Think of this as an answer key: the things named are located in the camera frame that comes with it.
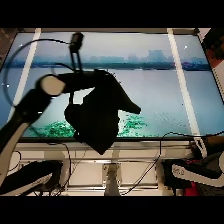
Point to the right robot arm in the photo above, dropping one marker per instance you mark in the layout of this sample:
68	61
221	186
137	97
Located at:
200	173

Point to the black garment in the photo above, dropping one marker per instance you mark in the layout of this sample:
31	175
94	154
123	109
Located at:
96	113

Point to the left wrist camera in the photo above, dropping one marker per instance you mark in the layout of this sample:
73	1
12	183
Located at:
77	39

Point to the silver frame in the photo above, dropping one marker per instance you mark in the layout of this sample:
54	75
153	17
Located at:
133	150

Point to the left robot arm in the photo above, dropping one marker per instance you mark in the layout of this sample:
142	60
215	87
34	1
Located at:
28	106

